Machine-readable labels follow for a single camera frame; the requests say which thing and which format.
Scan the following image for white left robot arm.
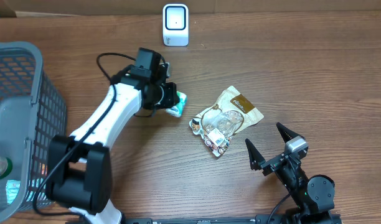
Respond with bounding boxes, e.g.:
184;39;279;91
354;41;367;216
43;62;180;223

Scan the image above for teal tissue pack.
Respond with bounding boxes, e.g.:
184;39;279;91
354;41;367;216
166;91;187;118

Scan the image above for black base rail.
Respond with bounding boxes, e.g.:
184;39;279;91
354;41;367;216
125;215;343;224

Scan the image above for white barcode scanner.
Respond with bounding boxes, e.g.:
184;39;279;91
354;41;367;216
162;3;189;47

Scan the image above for brown snack pouch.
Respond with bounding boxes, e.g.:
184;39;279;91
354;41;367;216
189;86;264;158

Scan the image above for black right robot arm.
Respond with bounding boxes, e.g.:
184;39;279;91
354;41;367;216
245;123;342;224

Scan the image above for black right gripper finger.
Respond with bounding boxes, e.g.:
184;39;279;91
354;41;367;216
245;139;265;170
276;122;304;143

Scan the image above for grey plastic mesh basket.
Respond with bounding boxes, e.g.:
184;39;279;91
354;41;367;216
0;42;67;222

